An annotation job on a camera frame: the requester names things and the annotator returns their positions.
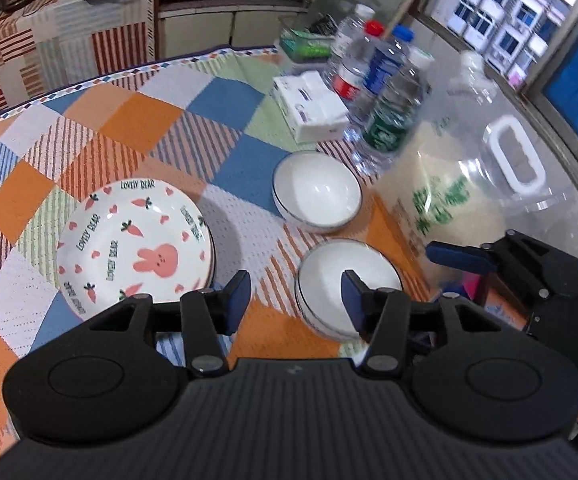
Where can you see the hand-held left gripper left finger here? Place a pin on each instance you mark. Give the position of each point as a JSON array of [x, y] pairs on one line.
[[239, 290]]

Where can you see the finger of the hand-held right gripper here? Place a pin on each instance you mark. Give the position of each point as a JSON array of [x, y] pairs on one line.
[[456, 256]]

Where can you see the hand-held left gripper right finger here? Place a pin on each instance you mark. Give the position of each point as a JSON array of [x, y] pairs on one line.
[[351, 290]]

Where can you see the white bowl with dark rim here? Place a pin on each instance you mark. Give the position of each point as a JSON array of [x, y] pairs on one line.
[[329, 280], [316, 190]]

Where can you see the white plate with rabbit print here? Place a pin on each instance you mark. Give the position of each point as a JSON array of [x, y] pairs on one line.
[[134, 240]]

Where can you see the clear plastic bag of rice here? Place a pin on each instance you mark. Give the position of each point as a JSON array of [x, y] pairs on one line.
[[449, 195]]

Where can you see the water bottle with green label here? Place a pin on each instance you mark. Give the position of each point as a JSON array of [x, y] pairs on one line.
[[391, 120]]

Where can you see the white tissue pack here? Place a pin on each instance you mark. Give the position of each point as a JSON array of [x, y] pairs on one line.
[[311, 110]]

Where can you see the water bottle with red cap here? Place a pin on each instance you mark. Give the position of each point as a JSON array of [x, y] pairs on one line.
[[347, 87]]

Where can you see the checked colourful tablecloth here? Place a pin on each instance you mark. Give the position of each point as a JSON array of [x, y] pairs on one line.
[[119, 125]]

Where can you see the water bottle with blue cap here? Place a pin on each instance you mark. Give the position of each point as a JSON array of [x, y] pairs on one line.
[[384, 62]]

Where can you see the clear bottle with white cap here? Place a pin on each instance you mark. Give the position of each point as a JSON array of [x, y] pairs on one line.
[[351, 35]]

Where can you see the green plastic basket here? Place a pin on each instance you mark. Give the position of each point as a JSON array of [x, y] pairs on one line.
[[309, 42]]

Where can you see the window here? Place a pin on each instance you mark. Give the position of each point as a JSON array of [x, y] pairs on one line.
[[509, 10]]

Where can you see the cream base cabinet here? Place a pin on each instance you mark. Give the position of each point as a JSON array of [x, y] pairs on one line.
[[219, 27]]

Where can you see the striped patchwork cloth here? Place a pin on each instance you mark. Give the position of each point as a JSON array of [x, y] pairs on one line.
[[44, 40]]

